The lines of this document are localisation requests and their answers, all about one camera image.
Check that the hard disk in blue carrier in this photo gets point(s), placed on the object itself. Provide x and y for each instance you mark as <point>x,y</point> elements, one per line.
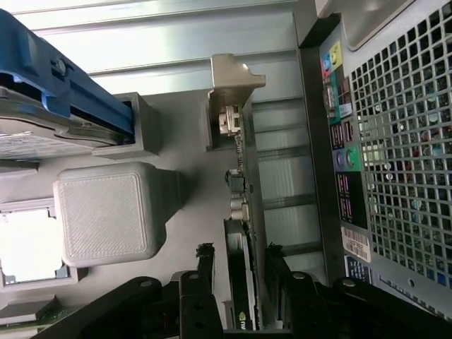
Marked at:
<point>53,81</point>

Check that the blue printed sticker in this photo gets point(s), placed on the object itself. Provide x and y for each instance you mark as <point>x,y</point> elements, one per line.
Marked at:
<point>358,271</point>

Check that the grey perforated PC case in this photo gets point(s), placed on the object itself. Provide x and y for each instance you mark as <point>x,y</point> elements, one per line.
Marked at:
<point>406,141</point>

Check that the white barcode sticker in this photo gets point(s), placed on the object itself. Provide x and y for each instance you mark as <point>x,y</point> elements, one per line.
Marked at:
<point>356,244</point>

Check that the silver CPU chip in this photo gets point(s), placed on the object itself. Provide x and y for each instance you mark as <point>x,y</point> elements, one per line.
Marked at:
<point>24,243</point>

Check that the grey printed parts rack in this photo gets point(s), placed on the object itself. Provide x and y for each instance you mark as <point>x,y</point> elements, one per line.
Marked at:
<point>106,212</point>

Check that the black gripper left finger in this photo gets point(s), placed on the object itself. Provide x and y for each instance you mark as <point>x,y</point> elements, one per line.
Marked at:
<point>197,310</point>

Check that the green RAM stick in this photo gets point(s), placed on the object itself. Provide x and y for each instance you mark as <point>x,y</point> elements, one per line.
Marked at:
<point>60,314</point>

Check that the graphics card with metal bracket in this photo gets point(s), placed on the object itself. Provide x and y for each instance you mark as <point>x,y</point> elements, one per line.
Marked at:
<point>243,247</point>

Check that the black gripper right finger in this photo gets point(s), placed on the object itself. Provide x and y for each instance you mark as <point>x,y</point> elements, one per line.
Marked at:
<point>303,303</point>

